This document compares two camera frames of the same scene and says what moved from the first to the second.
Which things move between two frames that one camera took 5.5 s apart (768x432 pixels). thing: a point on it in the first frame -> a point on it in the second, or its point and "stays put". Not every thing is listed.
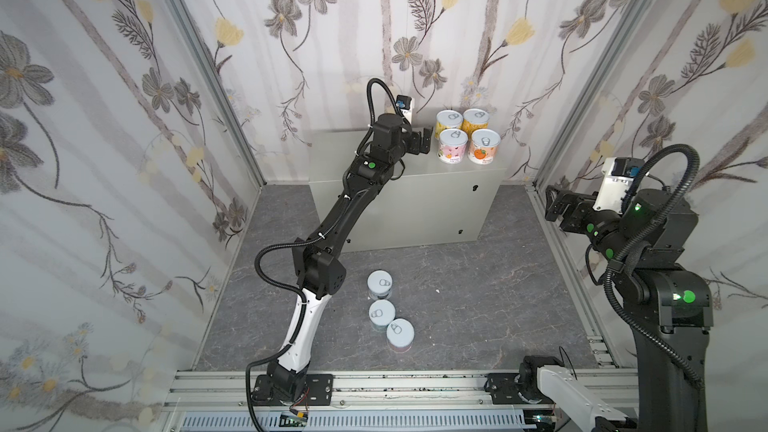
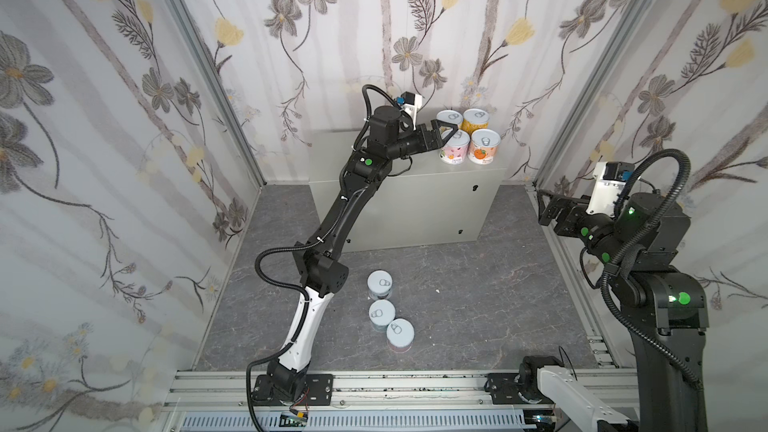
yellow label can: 473,120 stays put
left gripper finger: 427,132 -> 440,143
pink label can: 452,146 stays put
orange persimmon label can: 483,146 stays put
